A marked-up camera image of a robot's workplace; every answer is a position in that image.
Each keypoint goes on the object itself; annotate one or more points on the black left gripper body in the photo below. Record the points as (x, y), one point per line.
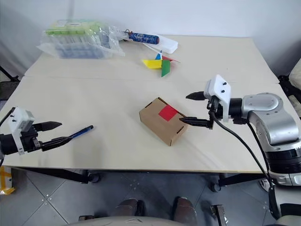
(29, 140)

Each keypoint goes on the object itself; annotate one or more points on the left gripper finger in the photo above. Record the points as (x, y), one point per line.
(56, 141)
(49, 126)

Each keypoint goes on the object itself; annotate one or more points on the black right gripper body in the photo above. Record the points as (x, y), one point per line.
(216, 110)

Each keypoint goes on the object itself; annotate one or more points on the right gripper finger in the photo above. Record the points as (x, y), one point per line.
(196, 121)
(196, 96)

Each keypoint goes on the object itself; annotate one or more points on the brown cardboard box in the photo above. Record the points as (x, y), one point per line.
(162, 129)

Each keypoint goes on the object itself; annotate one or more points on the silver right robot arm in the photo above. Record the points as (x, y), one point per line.
(270, 117)

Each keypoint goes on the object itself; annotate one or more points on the red tape square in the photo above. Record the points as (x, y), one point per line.
(167, 113)

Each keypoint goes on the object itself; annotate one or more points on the black table leg with caster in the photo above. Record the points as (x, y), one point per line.
(68, 175)
(235, 181)

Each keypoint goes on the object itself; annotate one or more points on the yellow and white bag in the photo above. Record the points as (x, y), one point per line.
(5, 181)

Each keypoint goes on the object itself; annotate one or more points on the colourful paper pinwheel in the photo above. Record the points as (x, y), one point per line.
(156, 63)

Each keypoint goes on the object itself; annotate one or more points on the white plastic case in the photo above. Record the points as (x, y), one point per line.
(168, 44)

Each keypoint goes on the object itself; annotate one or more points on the black tripod leg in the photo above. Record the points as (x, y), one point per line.
(9, 75)

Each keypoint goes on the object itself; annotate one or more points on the blue patterned tube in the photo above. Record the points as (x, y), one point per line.
(143, 37)

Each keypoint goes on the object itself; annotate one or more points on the clear plastic bag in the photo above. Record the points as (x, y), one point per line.
(82, 44)

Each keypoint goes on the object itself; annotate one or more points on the dark brown rounded shape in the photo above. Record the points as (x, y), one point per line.
(129, 207)
(184, 209)

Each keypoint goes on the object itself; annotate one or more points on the green and white pack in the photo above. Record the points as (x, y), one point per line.
(68, 27)

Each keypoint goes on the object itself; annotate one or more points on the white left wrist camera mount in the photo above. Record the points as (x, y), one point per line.
(20, 120)

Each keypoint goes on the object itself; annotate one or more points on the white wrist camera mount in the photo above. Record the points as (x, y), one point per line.
(217, 88)
(20, 120)

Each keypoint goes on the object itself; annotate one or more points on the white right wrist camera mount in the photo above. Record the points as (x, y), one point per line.
(217, 88)

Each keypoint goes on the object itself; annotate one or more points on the metal bracket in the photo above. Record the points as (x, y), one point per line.
(217, 214)

